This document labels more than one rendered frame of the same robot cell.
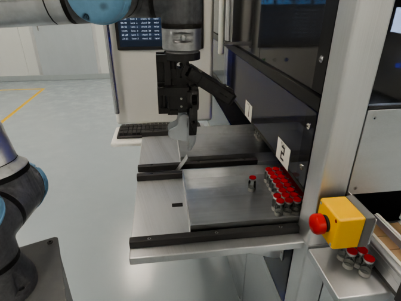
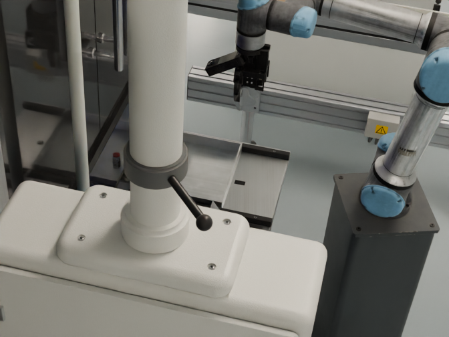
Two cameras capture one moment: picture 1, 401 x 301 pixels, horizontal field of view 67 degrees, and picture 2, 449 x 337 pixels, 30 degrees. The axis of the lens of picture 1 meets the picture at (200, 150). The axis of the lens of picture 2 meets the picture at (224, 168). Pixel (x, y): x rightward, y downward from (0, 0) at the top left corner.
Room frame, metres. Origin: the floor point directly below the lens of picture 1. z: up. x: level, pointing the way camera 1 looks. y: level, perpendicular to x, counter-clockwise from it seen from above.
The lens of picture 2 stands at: (2.36, 0.53, 2.45)
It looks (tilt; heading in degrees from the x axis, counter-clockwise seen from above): 41 degrees down; 197
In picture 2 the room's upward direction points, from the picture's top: 5 degrees clockwise
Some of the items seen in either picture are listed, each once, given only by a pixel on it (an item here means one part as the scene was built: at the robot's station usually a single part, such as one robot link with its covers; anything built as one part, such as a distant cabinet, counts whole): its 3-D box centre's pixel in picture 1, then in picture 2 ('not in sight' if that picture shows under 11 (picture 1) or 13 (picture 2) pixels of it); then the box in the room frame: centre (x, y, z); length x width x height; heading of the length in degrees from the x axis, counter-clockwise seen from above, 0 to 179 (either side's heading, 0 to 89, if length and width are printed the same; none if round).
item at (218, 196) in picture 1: (246, 194); (173, 164); (0.70, -0.13, 0.90); 0.34 x 0.26 x 0.04; 97
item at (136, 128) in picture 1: (160, 129); not in sight; (1.37, 0.20, 0.82); 0.40 x 0.14 x 0.02; 97
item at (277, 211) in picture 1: (279, 207); not in sight; (0.63, -0.20, 0.90); 0.02 x 0.02 x 0.05
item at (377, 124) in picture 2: not in sight; (381, 126); (-0.26, 0.34, 0.50); 0.12 x 0.05 x 0.09; 97
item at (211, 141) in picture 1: (222, 143); not in sight; (1.04, -0.09, 0.90); 0.34 x 0.26 x 0.04; 97
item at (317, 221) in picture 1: (320, 223); not in sight; (0.46, -0.23, 0.99); 0.04 x 0.04 x 0.04; 7
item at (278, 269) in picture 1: (220, 129); not in sight; (1.56, -0.11, 0.73); 1.98 x 0.01 x 0.25; 7
